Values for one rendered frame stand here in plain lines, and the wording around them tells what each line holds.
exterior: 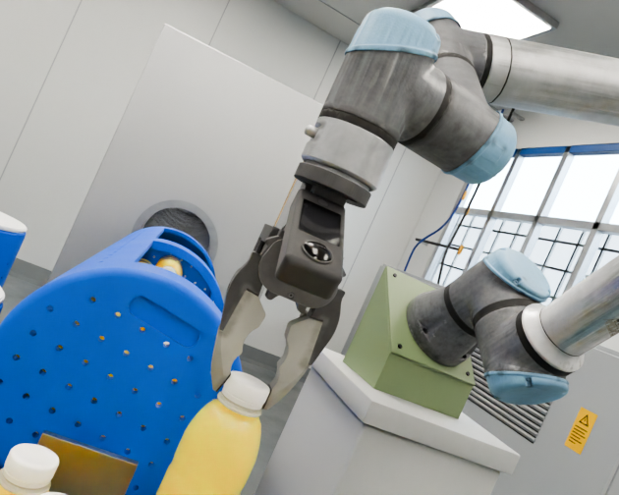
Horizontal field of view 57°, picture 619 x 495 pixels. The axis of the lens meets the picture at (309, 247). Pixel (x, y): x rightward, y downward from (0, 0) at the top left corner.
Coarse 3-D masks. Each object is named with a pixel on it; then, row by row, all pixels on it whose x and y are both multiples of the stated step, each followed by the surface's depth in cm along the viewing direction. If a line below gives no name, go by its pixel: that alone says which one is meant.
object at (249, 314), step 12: (240, 300) 48; (252, 300) 48; (240, 312) 48; (252, 312) 49; (264, 312) 49; (228, 324) 48; (240, 324) 48; (252, 324) 49; (216, 336) 49; (228, 336) 48; (240, 336) 49; (216, 348) 49; (228, 348) 48; (240, 348) 49; (216, 360) 49; (228, 360) 49; (216, 372) 49; (228, 372) 49; (216, 384) 49
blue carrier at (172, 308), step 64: (128, 256) 73; (192, 256) 103; (64, 320) 61; (128, 320) 63; (192, 320) 64; (0, 384) 61; (64, 384) 62; (128, 384) 63; (192, 384) 65; (0, 448) 61; (128, 448) 64
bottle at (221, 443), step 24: (216, 408) 48; (240, 408) 48; (192, 432) 48; (216, 432) 47; (240, 432) 47; (192, 456) 47; (216, 456) 46; (240, 456) 47; (168, 480) 48; (192, 480) 46; (216, 480) 46; (240, 480) 48
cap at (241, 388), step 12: (240, 372) 51; (228, 384) 48; (240, 384) 48; (252, 384) 49; (264, 384) 50; (228, 396) 48; (240, 396) 48; (252, 396) 48; (264, 396) 49; (252, 408) 48
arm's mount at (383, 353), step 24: (384, 288) 112; (408, 288) 114; (432, 288) 119; (384, 312) 108; (360, 336) 113; (384, 336) 105; (408, 336) 106; (360, 360) 109; (384, 360) 102; (408, 360) 103; (432, 360) 106; (384, 384) 102; (408, 384) 104; (432, 384) 106; (456, 384) 108; (432, 408) 106; (456, 408) 108
